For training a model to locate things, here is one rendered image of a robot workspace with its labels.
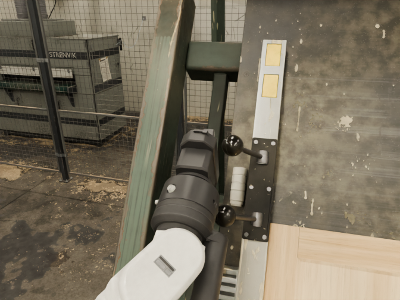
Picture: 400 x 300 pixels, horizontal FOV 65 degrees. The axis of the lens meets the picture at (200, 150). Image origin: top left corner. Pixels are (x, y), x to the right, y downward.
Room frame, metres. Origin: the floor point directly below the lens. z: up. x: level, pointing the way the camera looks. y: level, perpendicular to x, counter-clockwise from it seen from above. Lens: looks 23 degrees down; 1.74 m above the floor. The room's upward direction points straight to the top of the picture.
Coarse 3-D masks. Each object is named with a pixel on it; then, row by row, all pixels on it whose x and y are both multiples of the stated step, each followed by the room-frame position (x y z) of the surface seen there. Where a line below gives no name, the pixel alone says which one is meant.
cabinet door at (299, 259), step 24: (288, 240) 0.49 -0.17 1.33; (312, 240) 0.49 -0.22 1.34; (336, 240) 0.48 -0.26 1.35; (360, 240) 0.47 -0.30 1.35; (384, 240) 0.47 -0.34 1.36; (288, 264) 0.47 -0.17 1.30; (312, 264) 0.46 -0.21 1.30; (336, 264) 0.46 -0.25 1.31; (360, 264) 0.45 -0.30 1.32; (384, 264) 0.45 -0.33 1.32; (264, 288) 0.45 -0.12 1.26; (288, 288) 0.44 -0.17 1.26; (312, 288) 0.44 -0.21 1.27; (336, 288) 0.44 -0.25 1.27; (360, 288) 0.43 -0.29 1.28; (384, 288) 0.42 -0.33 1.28
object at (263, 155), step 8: (232, 136) 0.50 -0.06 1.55; (224, 144) 0.50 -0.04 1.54; (232, 144) 0.49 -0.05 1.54; (240, 144) 0.49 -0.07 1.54; (224, 152) 0.50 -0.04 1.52; (232, 152) 0.49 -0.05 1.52; (240, 152) 0.50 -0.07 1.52; (248, 152) 0.53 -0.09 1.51; (256, 152) 0.55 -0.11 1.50; (264, 152) 0.56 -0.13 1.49; (264, 160) 0.55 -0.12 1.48
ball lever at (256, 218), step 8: (224, 208) 0.44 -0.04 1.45; (232, 208) 0.44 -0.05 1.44; (216, 216) 0.43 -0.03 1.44; (224, 216) 0.43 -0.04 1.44; (232, 216) 0.43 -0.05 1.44; (240, 216) 0.46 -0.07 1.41; (248, 216) 0.48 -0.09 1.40; (256, 216) 0.50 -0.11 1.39; (224, 224) 0.42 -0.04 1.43; (256, 224) 0.49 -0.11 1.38
